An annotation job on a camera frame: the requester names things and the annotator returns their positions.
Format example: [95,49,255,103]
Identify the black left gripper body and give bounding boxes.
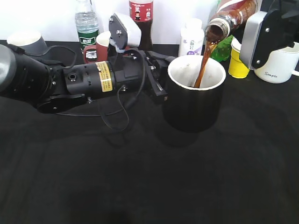
[113,49,174,105]

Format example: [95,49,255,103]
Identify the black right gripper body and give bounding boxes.
[256,0,299,53]

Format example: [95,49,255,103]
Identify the brown coffee drink bottle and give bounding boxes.
[205,0,262,43]

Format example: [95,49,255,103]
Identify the black ceramic mug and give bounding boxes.
[162,55,226,133]

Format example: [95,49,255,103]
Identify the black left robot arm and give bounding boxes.
[0,44,173,114]

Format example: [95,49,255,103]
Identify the white ceramic mug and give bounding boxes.
[254,42,299,84]

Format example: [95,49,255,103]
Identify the red ceramic mug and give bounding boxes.
[83,31,111,63]

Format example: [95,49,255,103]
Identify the green sprite bottle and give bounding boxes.
[210,35,233,62]

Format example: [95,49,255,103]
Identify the grey ceramic mug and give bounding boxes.
[7,30,48,55]

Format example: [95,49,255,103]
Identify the yellow paper cup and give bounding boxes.
[228,37,249,79]

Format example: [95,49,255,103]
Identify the cola bottle red label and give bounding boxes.
[128,0,154,51]

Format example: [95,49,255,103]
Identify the clear water bottle green label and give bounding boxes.
[75,0,99,52]

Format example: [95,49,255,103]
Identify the white blueberry milk carton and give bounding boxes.
[178,18,205,56]

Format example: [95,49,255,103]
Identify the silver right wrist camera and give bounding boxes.
[239,11,270,70]

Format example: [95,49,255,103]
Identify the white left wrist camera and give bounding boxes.
[108,12,142,50]

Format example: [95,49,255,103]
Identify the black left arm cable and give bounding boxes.
[23,45,150,148]

